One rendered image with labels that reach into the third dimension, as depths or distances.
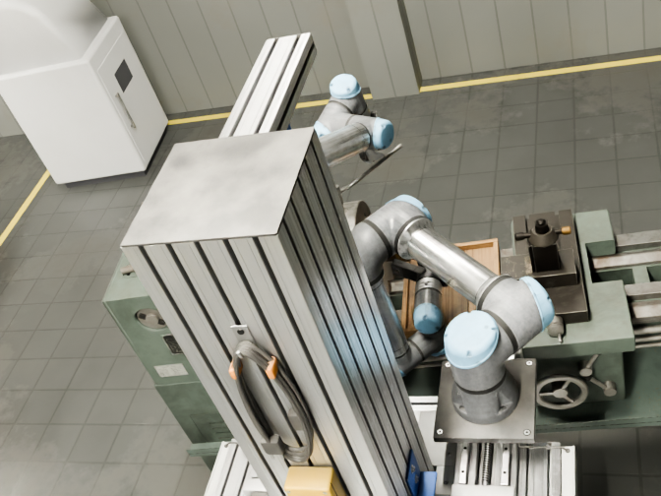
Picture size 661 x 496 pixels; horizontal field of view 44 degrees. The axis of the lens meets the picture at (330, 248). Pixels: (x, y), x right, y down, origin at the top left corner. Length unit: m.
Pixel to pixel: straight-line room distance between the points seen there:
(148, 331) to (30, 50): 2.94
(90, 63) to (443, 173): 2.11
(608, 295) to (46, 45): 3.63
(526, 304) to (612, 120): 2.94
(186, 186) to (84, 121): 4.02
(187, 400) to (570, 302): 1.24
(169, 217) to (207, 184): 0.08
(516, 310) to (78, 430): 2.66
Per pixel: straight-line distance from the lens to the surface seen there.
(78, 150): 5.43
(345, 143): 1.98
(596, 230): 2.63
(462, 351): 1.75
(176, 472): 3.64
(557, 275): 2.38
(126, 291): 2.46
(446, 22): 5.14
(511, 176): 4.39
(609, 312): 2.40
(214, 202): 1.22
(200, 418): 2.82
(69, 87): 5.17
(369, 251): 2.02
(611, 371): 2.50
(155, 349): 2.58
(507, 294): 1.83
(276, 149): 1.27
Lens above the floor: 2.70
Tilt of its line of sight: 39 degrees down
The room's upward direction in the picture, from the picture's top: 21 degrees counter-clockwise
